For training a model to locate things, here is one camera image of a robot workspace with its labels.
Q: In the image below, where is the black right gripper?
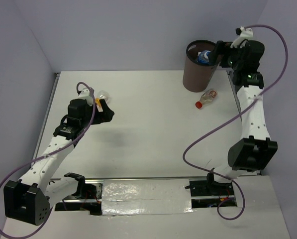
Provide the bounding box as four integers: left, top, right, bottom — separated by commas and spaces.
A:
208, 41, 246, 71

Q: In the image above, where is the blue label bottle horizontal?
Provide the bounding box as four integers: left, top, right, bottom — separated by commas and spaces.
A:
197, 50, 211, 64

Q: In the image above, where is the orange cap clear bottle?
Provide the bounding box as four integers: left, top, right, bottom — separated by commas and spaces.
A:
96, 90, 110, 105

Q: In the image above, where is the red cap small bottle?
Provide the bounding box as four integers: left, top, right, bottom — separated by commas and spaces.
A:
195, 89, 217, 109

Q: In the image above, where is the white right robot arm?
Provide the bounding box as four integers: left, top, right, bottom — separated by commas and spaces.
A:
205, 40, 278, 195

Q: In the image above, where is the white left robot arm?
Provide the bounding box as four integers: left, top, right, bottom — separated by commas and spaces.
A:
3, 99, 114, 226

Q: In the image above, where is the brown waste bin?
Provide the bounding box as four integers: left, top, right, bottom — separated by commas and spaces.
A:
183, 40, 222, 93

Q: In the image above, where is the silver foil sheet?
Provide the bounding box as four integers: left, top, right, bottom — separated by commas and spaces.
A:
101, 179, 193, 216

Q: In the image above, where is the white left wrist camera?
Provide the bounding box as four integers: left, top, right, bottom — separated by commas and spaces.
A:
78, 88, 94, 106

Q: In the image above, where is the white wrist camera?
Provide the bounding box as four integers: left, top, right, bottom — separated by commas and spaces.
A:
78, 88, 94, 106
230, 26, 253, 49

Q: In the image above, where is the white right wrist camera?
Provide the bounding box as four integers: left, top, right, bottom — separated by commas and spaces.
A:
230, 26, 253, 49

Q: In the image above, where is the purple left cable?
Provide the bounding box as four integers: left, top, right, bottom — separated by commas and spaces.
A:
0, 81, 97, 237

